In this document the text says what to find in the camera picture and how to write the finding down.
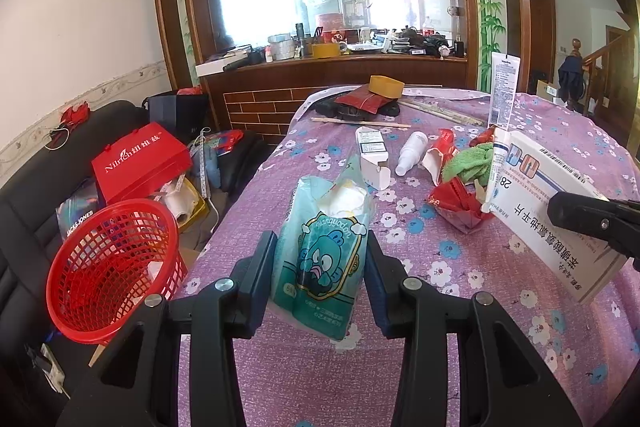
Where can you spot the long white box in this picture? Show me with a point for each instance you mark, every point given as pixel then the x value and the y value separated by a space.
pixel 215 67

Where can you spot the red and white torn box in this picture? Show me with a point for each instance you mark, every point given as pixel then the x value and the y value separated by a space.
pixel 440 154

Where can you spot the red plastic bag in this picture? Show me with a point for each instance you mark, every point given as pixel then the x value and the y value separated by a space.
pixel 190 91

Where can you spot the white spray bottle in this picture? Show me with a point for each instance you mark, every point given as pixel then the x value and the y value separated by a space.
pixel 410 154

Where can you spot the red knot ornament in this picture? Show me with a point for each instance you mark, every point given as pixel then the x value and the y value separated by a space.
pixel 75 116

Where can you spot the purple floral tablecloth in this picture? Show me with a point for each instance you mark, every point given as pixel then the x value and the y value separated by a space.
pixel 450 307

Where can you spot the iridescent shopping bag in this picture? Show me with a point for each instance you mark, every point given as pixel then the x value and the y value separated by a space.
pixel 80 212

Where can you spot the red shiny wrapper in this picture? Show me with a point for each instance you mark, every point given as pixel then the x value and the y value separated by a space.
pixel 482 137

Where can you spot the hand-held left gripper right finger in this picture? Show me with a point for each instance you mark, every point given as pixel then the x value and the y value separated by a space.
pixel 375 287

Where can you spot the small white carton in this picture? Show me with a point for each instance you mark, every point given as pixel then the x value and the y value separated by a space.
pixel 372 157

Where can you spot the grey round tin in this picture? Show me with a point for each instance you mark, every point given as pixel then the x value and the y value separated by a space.
pixel 282 48

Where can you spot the red and blue tote bag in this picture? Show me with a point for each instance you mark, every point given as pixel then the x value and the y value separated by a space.
pixel 225 142

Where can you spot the white paper strip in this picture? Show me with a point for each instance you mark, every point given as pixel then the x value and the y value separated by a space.
pixel 307 102

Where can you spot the black flashlight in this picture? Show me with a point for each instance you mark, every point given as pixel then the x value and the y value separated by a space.
pixel 236 64

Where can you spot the green towel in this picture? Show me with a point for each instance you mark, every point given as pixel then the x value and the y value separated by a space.
pixel 465 162

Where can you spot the yellow tape box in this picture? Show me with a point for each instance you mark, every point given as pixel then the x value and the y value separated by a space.
pixel 325 50

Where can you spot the red crumpled paper bag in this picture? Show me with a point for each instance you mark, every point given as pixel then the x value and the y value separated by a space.
pixel 455 207

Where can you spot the paper-wrapped chopsticks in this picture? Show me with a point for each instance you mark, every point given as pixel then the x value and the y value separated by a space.
pixel 445 113

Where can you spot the wooden chopstick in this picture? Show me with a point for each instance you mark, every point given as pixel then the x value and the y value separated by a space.
pixel 360 123

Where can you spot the white measuring tape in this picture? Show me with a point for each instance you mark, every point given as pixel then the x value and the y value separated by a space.
pixel 203 167

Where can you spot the white standing pouch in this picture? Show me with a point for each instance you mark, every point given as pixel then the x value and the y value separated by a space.
pixel 504 92

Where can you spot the teal cartoon tissue pack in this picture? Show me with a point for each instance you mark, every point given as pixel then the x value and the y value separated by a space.
pixel 320 257

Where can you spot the dark jacket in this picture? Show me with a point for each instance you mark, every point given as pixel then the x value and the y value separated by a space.
pixel 570 79

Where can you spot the black tumbler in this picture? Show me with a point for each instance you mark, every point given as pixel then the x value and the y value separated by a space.
pixel 299 32

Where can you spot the yellow tape roll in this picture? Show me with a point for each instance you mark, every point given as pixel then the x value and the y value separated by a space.
pixel 386 87

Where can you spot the black paper bag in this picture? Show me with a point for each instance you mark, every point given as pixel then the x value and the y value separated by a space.
pixel 175 114

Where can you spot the pile of counter clutter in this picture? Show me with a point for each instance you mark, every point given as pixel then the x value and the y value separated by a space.
pixel 415 42

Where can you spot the white power strip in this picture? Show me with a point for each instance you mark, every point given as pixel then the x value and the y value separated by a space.
pixel 47 369

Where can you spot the white medicine box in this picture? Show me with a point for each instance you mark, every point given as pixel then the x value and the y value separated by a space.
pixel 530 217

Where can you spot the white paper roll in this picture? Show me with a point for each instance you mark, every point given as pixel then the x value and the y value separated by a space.
pixel 179 207

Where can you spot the small panda toy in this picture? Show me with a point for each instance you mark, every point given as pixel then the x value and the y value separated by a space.
pixel 444 52

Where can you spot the red gift bag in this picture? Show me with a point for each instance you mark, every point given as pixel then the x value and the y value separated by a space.
pixel 140 162

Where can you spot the dark red packet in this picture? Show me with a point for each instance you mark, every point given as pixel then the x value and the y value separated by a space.
pixel 357 101

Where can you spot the red plastic basket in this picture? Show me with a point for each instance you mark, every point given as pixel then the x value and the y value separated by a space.
pixel 90 267

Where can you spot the brown wooden door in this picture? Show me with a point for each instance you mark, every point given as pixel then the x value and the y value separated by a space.
pixel 542 42

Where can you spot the wooden glass partition cabinet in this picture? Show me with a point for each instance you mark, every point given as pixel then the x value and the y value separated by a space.
pixel 260 107

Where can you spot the wooden stair railing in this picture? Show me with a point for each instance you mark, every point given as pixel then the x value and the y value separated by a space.
pixel 615 72

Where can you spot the black leather sofa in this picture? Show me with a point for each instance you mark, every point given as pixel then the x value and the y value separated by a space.
pixel 30 227

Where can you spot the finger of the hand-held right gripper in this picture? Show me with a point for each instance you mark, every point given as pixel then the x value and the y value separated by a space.
pixel 590 219

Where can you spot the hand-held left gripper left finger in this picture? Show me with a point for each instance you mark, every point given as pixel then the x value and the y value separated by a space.
pixel 262 277

